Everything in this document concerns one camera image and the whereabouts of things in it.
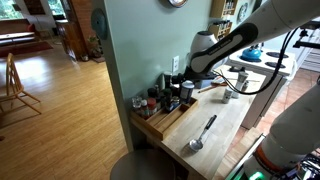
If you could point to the wooden chair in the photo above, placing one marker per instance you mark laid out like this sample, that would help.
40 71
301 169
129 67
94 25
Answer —
15 88

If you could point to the wooden utensil stick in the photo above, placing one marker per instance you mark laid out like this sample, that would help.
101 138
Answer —
211 87

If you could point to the wooden wall spice rack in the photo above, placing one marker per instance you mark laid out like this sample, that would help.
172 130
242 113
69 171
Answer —
221 30
223 8

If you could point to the round grey stool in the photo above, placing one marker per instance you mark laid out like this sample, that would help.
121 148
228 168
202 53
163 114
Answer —
143 166

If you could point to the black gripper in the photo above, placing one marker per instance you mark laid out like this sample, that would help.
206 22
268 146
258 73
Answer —
201 76

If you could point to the round wall clock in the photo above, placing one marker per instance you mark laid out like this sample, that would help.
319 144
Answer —
177 2

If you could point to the potted plant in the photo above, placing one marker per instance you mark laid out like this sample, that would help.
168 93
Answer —
95 46

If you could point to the wooden bench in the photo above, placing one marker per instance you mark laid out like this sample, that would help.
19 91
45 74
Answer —
15 31

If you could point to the black metal bracket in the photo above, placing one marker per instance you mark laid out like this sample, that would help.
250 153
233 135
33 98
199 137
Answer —
308 44

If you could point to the red cap spice bottle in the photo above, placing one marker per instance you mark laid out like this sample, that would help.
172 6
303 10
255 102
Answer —
152 104

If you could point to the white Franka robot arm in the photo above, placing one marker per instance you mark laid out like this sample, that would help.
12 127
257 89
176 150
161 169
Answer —
266 20

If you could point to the white cap spice bottle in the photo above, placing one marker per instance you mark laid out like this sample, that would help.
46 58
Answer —
144 108

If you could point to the white stove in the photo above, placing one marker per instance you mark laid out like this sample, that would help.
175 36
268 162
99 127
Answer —
270 86

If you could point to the dark wooden cabinet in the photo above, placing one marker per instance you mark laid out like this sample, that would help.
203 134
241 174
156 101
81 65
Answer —
66 38

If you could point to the red rug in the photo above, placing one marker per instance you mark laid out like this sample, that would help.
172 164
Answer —
23 48

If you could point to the round decorative wall plate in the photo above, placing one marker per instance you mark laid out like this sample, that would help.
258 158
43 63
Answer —
242 12

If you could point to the round grey wall plaque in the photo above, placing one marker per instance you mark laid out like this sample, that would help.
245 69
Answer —
99 23

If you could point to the yellow lid blue label jar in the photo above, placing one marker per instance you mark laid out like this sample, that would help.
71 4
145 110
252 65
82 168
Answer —
175 104

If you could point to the white wall outlet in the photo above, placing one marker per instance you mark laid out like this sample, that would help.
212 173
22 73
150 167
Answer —
175 64

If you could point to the small grey shaker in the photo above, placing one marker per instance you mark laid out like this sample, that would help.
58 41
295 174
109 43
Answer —
245 86

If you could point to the blue kettle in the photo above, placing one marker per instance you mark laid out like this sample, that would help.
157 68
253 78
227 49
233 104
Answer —
251 54

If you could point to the dark tall pepper mill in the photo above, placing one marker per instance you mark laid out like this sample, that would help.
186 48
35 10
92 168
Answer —
167 80

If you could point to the wooden compartment tray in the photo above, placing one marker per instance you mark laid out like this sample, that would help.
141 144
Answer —
166 120

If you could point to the tall grey grinder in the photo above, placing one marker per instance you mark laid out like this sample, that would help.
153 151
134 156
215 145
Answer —
240 83

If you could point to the blue tissue box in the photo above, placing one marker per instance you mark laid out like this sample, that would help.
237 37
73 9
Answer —
205 84

